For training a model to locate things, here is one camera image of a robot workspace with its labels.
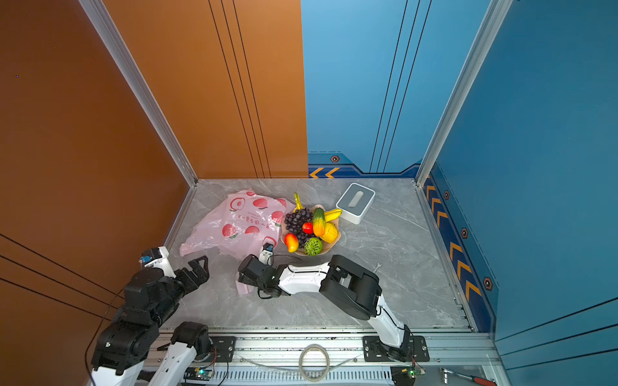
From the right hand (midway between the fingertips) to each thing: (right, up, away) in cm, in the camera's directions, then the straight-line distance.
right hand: (246, 275), depth 87 cm
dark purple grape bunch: (+17, +19, +5) cm, 26 cm away
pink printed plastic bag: (-5, +18, +7) cm, 20 cm away
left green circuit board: (-10, -25, -16) cm, 31 cm away
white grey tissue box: (+43, +26, +21) cm, 54 cm away
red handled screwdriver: (+71, -24, -19) cm, 77 cm away
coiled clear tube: (+29, -22, -17) cm, 40 cm away
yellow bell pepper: (+31, +14, +5) cm, 34 cm away
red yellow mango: (+16, +12, +2) cm, 20 cm away
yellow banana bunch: (+30, +21, +7) cm, 38 cm away
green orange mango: (+26, +19, +2) cm, 33 cm away
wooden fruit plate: (+19, +8, +3) cm, 21 cm away
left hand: (-9, +10, -17) cm, 22 cm away
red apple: (+22, +17, +3) cm, 28 cm away
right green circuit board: (+51, -25, -16) cm, 59 cm away
